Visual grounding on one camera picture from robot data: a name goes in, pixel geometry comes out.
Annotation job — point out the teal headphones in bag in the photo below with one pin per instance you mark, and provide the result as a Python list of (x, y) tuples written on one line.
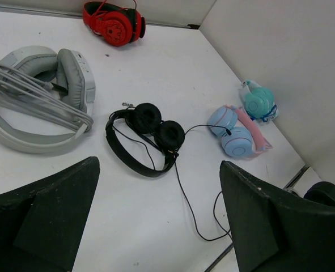
[(258, 101)]

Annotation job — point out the red black headphones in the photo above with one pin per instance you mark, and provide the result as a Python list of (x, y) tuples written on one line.
[(117, 25)]

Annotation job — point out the pink blue cat-ear headphones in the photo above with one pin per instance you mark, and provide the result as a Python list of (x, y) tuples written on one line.
[(240, 137)]

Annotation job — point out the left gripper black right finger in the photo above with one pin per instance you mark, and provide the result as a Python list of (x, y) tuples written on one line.
[(274, 230)]

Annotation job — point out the grey white headphones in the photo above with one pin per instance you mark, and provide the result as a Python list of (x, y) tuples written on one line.
[(57, 87)]

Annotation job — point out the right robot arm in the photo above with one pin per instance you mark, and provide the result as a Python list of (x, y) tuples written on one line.
[(322, 192)]

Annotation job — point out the small black headphones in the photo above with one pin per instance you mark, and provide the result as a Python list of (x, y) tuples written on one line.
[(146, 121)]

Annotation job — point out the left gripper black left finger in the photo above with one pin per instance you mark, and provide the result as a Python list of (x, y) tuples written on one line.
[(42, 223)]

